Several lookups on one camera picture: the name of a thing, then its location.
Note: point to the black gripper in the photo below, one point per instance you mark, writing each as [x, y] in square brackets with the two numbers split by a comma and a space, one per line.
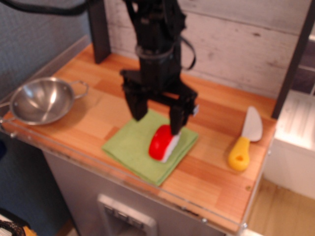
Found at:
[159, 79]

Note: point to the red and white toy bun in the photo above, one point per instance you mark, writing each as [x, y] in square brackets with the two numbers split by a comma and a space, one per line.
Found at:
[163, 143]

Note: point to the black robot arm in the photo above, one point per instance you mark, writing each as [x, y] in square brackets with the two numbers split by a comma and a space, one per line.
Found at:
[158, 25]

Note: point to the green towel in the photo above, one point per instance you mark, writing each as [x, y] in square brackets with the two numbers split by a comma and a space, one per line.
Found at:
[130, 147]

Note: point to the grey toy fridge cabinet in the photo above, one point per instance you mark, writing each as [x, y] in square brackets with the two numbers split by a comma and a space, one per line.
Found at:
[81, 186]

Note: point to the silver dispenser panel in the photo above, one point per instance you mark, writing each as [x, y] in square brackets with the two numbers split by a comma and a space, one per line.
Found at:
[122, 220]

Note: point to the white toy sink unit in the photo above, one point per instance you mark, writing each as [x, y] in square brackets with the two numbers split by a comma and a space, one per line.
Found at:
[291, 160]

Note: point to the dark left shelf post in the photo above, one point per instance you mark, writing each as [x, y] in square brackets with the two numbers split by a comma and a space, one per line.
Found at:
[99, 30]

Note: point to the dark shelf post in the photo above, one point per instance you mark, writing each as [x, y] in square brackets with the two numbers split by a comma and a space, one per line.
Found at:
[99, 30]
[296, 57]

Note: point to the yellow handled toy knife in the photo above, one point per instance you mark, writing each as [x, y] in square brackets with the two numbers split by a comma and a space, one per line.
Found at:
[252, 131]

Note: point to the steel bowl with handles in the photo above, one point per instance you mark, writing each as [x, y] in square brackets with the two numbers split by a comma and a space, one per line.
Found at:
[44, 100]

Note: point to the dark right shelf post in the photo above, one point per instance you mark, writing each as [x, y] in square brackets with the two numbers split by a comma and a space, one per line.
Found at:
[296, 57]

